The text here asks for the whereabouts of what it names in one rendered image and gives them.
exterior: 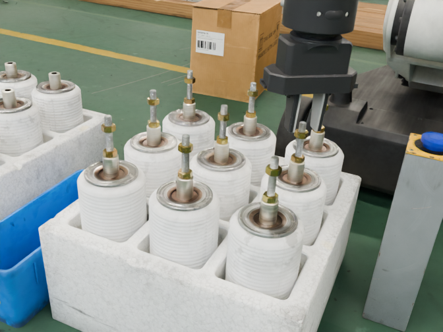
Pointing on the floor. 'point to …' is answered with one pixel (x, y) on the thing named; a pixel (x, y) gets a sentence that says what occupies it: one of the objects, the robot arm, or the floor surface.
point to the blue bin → (29, 253)
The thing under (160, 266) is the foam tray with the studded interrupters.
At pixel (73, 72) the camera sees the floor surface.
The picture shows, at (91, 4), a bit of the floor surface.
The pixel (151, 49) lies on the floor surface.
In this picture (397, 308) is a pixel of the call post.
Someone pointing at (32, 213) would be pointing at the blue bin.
